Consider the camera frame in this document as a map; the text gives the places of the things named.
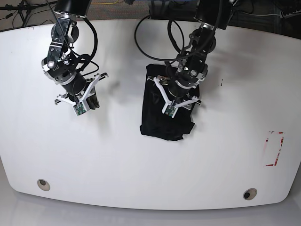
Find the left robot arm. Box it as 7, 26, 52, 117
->
134, 0, 235, 120

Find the right table cable grommet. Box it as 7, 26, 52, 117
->
243, 188, 257, 201

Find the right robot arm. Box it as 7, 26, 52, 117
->
41, 0, 108, 116

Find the left table cable grommet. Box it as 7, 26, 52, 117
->
37, 179, 50, 192

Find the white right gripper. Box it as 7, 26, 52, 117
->
55, 73, 109, 116

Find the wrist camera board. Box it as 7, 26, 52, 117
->
163, 105, 178, 118
73, 103, 87, 116

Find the red tape rectangle marking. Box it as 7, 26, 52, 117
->
263, 131, 284, 167

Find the table cable grommet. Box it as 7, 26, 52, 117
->
243, 188, 257, 201
37, 179, 50, 192

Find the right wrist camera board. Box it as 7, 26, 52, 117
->
73, 103, 87, 116

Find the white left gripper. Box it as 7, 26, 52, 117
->
147, 75, 201, 118

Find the black tripod stand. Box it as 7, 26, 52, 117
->
0, 0, 57, 28

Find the white power strip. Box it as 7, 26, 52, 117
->
280, 5, 301, 19

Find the black T-shirt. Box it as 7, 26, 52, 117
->
140, 64, 195, 141

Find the yellow cable on floor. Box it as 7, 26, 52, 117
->
94, 0, 123, 7

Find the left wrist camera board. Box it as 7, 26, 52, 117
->
163, 105, 178, 118

